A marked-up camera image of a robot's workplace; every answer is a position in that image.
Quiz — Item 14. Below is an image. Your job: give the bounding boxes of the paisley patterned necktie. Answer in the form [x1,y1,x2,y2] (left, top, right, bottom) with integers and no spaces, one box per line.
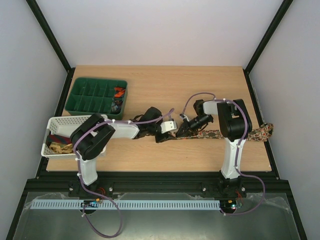
[169,123,274,142]

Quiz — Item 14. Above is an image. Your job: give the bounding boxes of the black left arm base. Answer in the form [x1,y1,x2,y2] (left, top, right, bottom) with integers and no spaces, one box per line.
[68,180,114,198]

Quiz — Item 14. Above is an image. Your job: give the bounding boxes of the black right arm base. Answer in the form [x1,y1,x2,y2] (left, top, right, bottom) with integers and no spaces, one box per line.
[201,174,246,199]

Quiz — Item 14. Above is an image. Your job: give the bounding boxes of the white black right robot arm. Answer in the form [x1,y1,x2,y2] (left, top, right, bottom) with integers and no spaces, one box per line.
[183,98,253,196]

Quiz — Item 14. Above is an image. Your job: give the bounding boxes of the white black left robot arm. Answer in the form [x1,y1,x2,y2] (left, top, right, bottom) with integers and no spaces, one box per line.
[70,107,181,186]

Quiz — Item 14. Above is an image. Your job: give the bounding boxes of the dark blue rolled tie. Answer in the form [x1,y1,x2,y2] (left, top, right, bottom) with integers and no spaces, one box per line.
[110,98,123,114]

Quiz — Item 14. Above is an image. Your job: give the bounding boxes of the orange rolled tie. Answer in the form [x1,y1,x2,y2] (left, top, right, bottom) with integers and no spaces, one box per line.
[114,87,126,98]

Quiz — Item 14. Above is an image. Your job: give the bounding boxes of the green compartment organizer tray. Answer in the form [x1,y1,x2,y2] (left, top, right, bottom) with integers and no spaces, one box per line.
[64,77,129,120]

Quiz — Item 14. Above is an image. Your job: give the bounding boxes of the white perforated plastic basket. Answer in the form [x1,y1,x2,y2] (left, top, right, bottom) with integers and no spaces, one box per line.
[40,114,108,159]

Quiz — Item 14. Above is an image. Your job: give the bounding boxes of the tan patterned tie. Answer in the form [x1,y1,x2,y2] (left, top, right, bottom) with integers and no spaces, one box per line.
[49,142,74,155]

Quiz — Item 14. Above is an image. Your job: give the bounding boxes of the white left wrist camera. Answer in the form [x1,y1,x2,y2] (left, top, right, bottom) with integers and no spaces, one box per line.
[160,120,178,134]

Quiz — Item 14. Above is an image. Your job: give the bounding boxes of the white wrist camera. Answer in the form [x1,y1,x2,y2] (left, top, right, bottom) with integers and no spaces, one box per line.
[179,113,190,123]
[160,120,178,134]

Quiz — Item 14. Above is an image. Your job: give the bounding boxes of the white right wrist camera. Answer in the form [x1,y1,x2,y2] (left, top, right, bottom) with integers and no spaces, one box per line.
[179,113,190,123]

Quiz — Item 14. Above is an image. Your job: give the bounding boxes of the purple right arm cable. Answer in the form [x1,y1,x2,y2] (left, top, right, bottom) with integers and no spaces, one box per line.
[182,91,266,217]

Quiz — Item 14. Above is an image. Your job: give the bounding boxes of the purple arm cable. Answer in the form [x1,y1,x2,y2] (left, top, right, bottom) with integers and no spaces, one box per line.
[182,91,266,217]
[73,107,175,238]

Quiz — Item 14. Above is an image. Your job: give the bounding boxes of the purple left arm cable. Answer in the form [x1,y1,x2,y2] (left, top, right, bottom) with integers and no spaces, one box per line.
[73,107,175,238]

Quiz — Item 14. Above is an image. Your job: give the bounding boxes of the black aluminium frame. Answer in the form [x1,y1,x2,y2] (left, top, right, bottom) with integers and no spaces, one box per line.
[6,0,307,240]

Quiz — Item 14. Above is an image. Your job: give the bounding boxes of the light blue slotted cable duct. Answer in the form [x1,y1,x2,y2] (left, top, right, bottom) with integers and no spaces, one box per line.
[30,199,221,211]

